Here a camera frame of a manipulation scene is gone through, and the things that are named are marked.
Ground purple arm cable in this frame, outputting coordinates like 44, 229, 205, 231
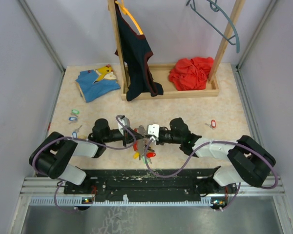
32, 115, 137, 213
145, 136, 279, 213

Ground keys with coloured tags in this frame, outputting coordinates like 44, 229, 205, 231
133, 146, 156, 164

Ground key with red white tag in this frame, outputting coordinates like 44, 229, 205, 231
205, 119, 216, 129

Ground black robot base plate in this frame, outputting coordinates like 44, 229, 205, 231
64, 169, 237, 195

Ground key with light blue tag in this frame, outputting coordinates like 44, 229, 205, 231
72, 125, 82, 138

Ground orange clothes hanger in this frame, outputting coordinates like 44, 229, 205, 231
115, 0, 144, 35

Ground navy tank top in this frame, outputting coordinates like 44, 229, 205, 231
115, 4, 164, 101

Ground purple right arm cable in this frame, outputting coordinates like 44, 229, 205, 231
145, 136, 279, 213

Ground metal key organizer red handle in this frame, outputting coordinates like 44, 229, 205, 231
133, 125, 146, 160

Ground blue cartoon shirt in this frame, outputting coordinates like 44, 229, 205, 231
75, 64, 121, 103

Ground aluminium frame rail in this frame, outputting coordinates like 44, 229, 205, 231
20, 177, 285, 207

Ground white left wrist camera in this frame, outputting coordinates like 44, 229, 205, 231
116, 115, 130, 136

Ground teal clothes hanger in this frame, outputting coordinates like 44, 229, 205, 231
186, 0, 241, 54

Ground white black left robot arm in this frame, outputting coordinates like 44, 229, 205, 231
29, 115, 143, 194

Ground key with dark blue tag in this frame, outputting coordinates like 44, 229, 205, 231
68, 117, 78, 122

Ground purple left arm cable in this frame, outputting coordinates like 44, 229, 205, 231
32, 115, 137, 213

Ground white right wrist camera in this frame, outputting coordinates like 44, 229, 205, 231
147, 124, 160, 139

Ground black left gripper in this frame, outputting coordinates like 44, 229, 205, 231
103, 127, 143, 146

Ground key with green tag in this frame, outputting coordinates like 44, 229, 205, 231
71, 109, 80, 116

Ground red crumpled cloth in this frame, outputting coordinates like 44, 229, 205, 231
168, 57, 214, 91

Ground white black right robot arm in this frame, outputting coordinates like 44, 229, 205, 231
147, 117, 277, 193

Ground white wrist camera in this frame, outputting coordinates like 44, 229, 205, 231
147, 124, 160, 139
116, 115, 130, 136

